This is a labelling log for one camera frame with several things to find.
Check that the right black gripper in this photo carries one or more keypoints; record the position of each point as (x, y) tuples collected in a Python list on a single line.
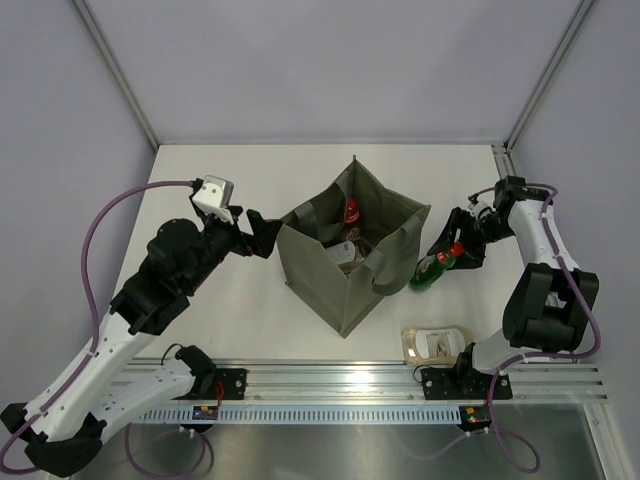
[(473, 255)]

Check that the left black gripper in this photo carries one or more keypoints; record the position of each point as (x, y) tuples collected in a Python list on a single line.
[(264, 231)]

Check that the green bottle red cap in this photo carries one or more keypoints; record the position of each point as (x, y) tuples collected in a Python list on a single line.
[(432, 267)]

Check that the red dish soap bottle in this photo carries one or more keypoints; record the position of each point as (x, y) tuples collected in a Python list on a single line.
[(351, 212)]

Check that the clear beige refill pouch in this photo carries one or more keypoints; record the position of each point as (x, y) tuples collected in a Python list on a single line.
[(437, 347), (354, 234)]

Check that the olive green canvas bag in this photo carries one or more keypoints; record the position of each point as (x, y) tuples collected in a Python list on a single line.
[(391, 223)]

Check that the white bottle black cap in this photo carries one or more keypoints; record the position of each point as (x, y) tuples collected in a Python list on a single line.
[(342, 253)]

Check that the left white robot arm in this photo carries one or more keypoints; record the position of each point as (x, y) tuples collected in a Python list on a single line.
[(65, 427)]

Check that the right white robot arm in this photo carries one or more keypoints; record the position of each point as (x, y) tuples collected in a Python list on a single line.
[(549, 309)]

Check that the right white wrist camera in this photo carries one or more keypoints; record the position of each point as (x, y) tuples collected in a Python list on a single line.
[(478, 207)]

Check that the right aluminium frame post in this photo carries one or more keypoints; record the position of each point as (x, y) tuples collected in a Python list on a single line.
[(568, 37)]

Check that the aluminium frame post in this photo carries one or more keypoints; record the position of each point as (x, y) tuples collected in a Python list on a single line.
[(101, 44), (568, 37)]

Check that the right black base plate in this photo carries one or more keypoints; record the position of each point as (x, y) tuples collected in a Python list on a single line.
[(447, 384)]

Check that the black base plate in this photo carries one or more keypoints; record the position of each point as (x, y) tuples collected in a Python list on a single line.
[(447, 384), (227, 383)]

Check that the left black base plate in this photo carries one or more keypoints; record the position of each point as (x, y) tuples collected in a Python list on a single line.
[(227, 383)]

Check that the aluminium front rail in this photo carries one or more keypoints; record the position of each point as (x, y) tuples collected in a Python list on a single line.
[(393, 382)]

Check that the white slotted cable duct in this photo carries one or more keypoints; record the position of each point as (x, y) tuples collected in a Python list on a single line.
[(419, 414)]

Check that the left aluminium frame post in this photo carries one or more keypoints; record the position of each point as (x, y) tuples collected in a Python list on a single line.
[(101, 44)]

